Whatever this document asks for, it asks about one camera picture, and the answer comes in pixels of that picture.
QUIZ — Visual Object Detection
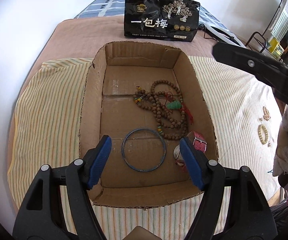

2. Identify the cream bead bracelet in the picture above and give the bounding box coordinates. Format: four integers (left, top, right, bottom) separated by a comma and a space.
257, 123, 270, 145

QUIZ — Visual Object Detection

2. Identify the red strap wristwatch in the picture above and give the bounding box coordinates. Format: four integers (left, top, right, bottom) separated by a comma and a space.
173, 130, 207, 173

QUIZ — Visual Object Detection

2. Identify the green jade pendant red cord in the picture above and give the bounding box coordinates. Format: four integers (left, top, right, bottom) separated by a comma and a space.
163, 90, 195, 126

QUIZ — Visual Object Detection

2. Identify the brown wooden bead necklace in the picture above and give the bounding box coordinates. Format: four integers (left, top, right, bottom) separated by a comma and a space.
133, 79, 189, 141

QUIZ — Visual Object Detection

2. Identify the blue bangle ring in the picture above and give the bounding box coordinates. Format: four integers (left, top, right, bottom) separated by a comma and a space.
121, 128, 167, 173

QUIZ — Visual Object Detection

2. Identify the yellow box on rack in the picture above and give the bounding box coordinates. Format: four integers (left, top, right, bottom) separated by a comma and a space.
268, 37, 284, 59

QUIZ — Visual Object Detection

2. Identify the black clothes rack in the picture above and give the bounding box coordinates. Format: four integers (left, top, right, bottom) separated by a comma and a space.
246, 0, 288, 65

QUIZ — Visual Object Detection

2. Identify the striped yellow cloth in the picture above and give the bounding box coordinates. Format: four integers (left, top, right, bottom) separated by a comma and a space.
7, 56, 281, 239

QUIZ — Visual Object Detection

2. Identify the brown cardboard box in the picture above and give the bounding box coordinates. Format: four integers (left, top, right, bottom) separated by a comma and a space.
80, 42, 218, 208

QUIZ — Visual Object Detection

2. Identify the black snack bag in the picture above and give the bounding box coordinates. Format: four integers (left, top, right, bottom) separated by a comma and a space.
124, 0, 200, 42

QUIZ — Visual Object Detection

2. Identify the brown blanket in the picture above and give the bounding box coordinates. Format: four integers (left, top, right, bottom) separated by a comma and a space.
21, 16, 255, 81

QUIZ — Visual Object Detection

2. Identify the white ring light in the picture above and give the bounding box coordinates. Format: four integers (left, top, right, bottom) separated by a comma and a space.
205, 24, 246, 48

